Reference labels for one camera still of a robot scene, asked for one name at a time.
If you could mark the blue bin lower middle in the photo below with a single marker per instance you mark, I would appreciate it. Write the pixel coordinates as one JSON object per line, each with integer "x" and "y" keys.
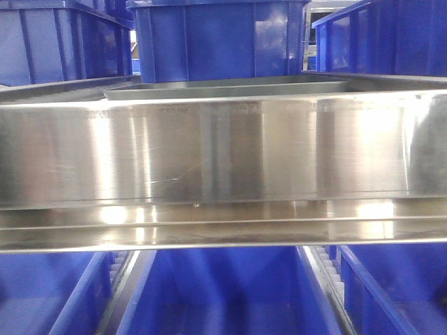
{"x": 248, "y": 290}

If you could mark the blue bin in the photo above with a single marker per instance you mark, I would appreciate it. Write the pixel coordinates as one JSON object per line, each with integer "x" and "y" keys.
{"x": 213, "y": 40}
{"x": 55, "y": 293}
{"x": 395, "y": 288}
{"x": 248, "y": 290}
{"x": 383, "y": 37}
{"x": 54, "y": 41}

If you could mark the blue bin upper middle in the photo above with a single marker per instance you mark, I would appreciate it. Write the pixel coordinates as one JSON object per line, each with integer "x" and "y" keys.
{"x": 213, "y": 40}

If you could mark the roller track left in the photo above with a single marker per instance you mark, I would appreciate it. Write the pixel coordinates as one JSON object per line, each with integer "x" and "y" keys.
{"x": 122, "y": 291}

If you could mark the roller track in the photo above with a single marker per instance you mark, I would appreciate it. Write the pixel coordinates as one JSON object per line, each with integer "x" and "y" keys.
{"x": 329, "y": 279}
{"x": 122, "y": 291}

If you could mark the roller track right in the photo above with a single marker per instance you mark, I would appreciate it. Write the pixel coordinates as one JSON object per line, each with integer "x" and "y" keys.
{"x": 329, "y": 279}

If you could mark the blue bin lower right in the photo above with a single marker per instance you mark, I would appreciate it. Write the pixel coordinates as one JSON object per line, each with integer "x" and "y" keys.
{"x": 395, "y": 288}

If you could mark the blue bin lower left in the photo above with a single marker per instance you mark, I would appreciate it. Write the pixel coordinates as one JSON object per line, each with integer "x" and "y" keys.
{"x": 55, "y": 293}

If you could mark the blue bin upper left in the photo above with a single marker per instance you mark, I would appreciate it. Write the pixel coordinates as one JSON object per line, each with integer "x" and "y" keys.
{"x": 54, "y": 41}

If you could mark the blue bin upper right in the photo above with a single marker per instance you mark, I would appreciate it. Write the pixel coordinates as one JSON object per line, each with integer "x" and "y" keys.
{"x": 383, "y": 37}

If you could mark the stainless steel shelf rail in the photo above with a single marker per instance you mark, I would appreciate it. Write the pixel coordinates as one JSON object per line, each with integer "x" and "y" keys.
{"x": 281, "y": 170}

